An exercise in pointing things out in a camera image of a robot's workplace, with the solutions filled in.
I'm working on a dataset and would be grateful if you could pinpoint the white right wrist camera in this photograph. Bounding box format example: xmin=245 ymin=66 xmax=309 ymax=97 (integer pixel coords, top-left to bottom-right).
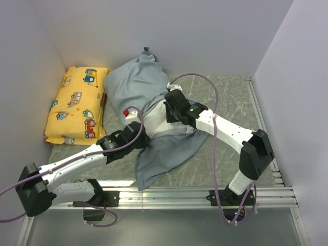
xmin=167 ymin=83 xmax=182 ymax=92

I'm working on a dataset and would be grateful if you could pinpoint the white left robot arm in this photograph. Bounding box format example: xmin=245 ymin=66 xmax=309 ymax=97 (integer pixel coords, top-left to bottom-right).
xmin=15 ymin=121 xmax=150 ymax=217

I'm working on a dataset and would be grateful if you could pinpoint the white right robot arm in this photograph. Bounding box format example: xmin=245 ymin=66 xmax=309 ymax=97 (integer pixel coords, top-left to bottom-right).
xmin=165 ymin=89 xmax=275 ymax=205

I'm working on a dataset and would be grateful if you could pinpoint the aluminium mounting rail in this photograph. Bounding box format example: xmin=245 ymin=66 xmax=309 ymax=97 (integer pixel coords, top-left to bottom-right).
xmin=27 ymin=186 xmax=299 ymax=211

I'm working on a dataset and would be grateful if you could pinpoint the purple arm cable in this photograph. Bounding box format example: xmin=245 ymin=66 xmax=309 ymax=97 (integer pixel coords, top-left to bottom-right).
xmin=169 ymin=73 xmax=258 ymax=226
xmin=0 ymin=106 xmax=146 ymax=228

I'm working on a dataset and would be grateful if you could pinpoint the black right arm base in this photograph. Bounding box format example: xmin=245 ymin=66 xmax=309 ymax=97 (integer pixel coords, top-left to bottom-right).
xmin=218 ymin=188 xmax=257 ymax=224

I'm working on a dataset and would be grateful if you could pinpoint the white pillow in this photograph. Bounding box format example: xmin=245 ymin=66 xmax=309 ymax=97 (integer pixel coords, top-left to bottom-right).
xmin=143 ymin=100 xmax=195 ymax=139

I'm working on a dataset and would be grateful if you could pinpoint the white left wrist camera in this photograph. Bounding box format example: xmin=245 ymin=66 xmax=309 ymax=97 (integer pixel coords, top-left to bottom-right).
xmin=123 ymin=109 xmax=141 ymax=126

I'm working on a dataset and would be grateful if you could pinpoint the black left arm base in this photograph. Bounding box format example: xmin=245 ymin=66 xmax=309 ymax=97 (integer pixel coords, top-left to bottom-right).
xmin=72 ymin=191 xmax=120 ymax=228

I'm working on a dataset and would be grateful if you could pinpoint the grey striped pillowcase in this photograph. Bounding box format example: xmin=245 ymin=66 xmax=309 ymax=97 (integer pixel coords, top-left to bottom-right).
xmin=105 ymin=49 xmax=208 ymax=191

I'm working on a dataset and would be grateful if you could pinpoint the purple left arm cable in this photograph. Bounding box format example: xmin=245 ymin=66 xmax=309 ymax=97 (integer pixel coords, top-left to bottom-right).
xmin=0 ymin=106 xmax=146 ymax=228

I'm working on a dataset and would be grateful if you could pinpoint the yellow car-print pillow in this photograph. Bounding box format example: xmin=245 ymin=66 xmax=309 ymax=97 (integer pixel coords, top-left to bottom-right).
xmin=45 ymin=67 xmax=111 ymax=146

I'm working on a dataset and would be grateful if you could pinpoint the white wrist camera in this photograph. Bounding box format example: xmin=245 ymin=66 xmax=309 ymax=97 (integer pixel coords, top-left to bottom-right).
xmin=167 ymin=83 xmax=182 ymax=92
xmin=123 ymin=109 xmax=141 ymax=126

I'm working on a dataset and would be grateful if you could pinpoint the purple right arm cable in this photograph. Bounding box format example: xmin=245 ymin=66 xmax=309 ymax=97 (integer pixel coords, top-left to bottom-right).
xmin=169 ymin=73 xmax=258 ymax=226

